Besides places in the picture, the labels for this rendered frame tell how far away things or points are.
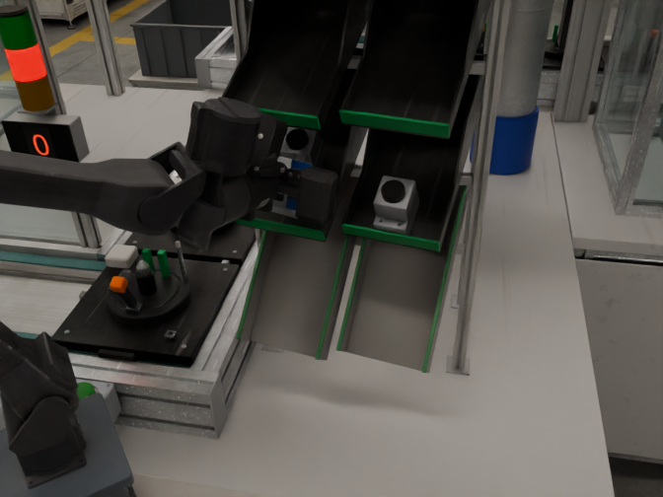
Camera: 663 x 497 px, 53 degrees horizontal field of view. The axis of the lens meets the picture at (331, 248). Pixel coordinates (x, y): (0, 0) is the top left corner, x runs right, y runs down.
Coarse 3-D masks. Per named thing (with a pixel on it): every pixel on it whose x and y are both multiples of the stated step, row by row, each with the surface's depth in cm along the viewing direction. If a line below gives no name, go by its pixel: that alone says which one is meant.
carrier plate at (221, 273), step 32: (96, 288) 116; (192, 288) 115; (224, 288) 115; (64, 320) 109; (96, 320) 109; (192, 320) 108; (96, 352) 105; (128, 352) 104; (160, 352) 102; (192, 352) 102
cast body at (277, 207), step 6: (300, 156) 86; (306, 156) 87; (282, 162) 82; (288, 162) 82; (306, 162) 87; (288, 168) 82; (276, 204) 84; (282, 204) 84; (276, 210) 85; (282, 210) 84; (288, 210) 83; (294, 210) 83; (294, 216) 85
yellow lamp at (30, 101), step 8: (40, 80) 105; (24, 88) 105; (32, 88) 105; (40, 88) 105; (48, 88) 107; (24, 96) 105; (32, 96) 105; (40, 96) 106; (48, 96) 107; (24, 104) 106; (32, 104) 106; (40, 104) 106; (48, 104) 107
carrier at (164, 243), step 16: (128, 240) 128; (144, 240) 128; (160, 240) 128; (176, 240) 127; (224, 240) 127; (240, 240) 127; (176, 256) 125; (192, 256) 124; (208, 256) 123; (224, 256) 122; (240, 256) 122
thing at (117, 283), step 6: (114, 276) 101; (120, 276) 103; (126, 276) 103; (114, 282) 101; (120, 282) 101; (126, 282) 102; (114, 288) 101; (120, 288) 101; (126, 288) 103; (120, 294) 103; (126, 294) 103; (132, 294) 105; (126, 300) 105; (132, 300) 105; (132, 306) 106
